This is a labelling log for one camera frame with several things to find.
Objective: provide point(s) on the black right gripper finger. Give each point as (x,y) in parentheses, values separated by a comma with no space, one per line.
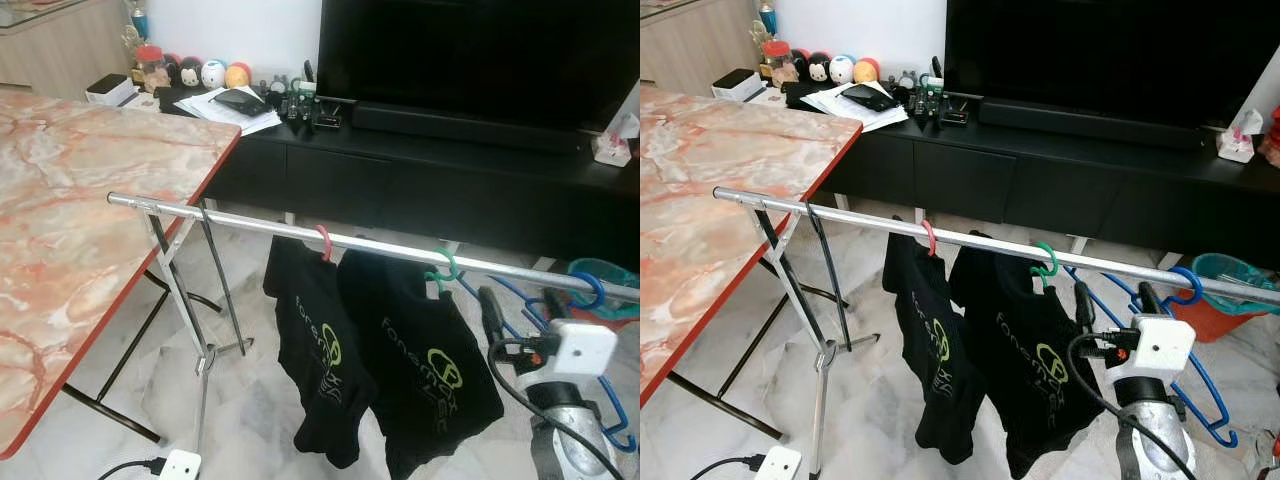
(1087,308)
(491,315)
(558,306)
(1152,301)

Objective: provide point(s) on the green plastic hanger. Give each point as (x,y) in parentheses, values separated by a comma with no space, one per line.
(436,277)
(1040,270)

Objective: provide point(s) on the black T-shirt green logo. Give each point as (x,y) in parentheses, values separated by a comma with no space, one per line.
(410,390)
(935,380)
(1030,400)
(310,370)

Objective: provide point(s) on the blue plastic hanger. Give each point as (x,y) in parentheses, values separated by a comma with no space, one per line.
(1196,290)
(598,300)

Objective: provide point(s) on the red plastic hanger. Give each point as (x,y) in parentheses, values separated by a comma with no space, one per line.
(930,237)
(323,243)

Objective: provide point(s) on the teal bin liner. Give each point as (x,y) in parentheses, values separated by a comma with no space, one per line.
(600,272)
(1230,275)

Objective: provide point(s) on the silver clothes rack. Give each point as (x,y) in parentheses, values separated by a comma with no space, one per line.
(380,246)
(1000,245)

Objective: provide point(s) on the black television console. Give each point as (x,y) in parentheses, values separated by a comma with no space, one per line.
(420,185)
(1050,185)

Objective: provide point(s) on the white tissue pack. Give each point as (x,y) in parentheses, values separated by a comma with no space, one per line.
(612,148)
(1236,145)

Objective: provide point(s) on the black soundbar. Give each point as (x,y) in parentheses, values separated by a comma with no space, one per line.
(1090,122)
(460,125)

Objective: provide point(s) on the marble top table red edge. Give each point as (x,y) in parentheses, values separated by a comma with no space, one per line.
(90,220)
(730,220)

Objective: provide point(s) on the red figurine statue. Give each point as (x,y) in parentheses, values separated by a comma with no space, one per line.
(1272,135)

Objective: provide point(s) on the small black box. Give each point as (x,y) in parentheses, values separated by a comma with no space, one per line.
(328,120)
(955,117)

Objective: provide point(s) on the black flat television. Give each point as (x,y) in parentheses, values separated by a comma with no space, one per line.
(1100,50)
(480,50)

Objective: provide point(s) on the green circuit board gadget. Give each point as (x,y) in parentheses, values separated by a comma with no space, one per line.
(928,100)
(298,100)

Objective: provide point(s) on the white box black lid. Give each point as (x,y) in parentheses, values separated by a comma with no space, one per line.
(108,88)
(738,88)

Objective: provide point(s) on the light wooden cabinet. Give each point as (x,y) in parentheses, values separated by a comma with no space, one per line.
(690,50)
(60,50)

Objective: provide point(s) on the black pouch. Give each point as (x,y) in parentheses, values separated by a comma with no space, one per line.
(240,101)
(868,97)

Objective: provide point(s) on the white paper sheets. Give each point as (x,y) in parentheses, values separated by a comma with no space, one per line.
(215,114)
(840,110)

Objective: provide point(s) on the orange round toy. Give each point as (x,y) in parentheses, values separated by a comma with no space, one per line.
(866,71)
(238,76)

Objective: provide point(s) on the clear jar red lid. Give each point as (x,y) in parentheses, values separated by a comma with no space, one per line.
(777,62)
(150,68)

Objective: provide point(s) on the white round toy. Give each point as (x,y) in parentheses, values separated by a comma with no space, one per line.
(843,69)
(213,74)

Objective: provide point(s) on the black round toy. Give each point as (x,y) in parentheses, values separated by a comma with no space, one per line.
(170,72)
(800,64)
(190,73)
(820,68)

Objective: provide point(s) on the blue gold ornament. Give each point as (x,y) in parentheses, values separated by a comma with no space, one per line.
(767,18)
(135,22)

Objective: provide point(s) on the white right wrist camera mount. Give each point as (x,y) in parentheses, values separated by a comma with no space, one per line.
(580,348)
(1160,345)

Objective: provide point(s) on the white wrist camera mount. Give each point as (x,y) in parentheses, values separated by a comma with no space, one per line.
(580,348)
(1160,345)
(182,467)
(778,465)

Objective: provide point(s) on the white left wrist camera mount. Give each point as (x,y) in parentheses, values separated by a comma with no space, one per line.
(778,465)
(182,467)

